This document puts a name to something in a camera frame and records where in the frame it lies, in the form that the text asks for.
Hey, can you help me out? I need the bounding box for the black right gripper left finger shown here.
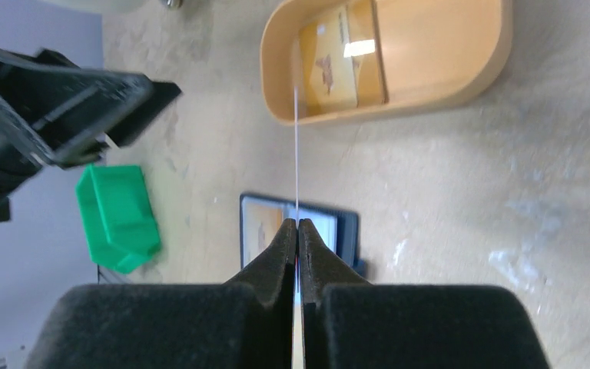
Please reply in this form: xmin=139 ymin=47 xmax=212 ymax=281
xmin=25 ymin=219 xmax=297 ymax=368

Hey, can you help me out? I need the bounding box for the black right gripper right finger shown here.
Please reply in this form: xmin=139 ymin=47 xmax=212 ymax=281
xmin=298 ymin=219 xmax=549 ymax=368

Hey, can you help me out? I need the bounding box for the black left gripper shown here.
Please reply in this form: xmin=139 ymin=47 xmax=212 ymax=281
xmin=0 ymin=48 xmax=181 ymax=223

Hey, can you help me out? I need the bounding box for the gold VIP card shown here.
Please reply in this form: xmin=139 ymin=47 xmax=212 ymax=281
xmin=240 ymin=197 xmax=284 ymax=268
xmin=293 ymin=86 xmax=300 ymax=224

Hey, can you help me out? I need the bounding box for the blue leather card holder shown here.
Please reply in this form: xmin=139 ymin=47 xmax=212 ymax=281
xmin=240 ymin=192 xmax=367 ymax=277

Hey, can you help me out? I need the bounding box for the orange oval tray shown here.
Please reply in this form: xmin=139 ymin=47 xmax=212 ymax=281
xmin=260 ymin=1 xmax=512 ymax=125

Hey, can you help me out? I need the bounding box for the green plastic bin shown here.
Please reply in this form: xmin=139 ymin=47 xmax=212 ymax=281
xmin=75 ymin=165 xmax=161 ymax=274

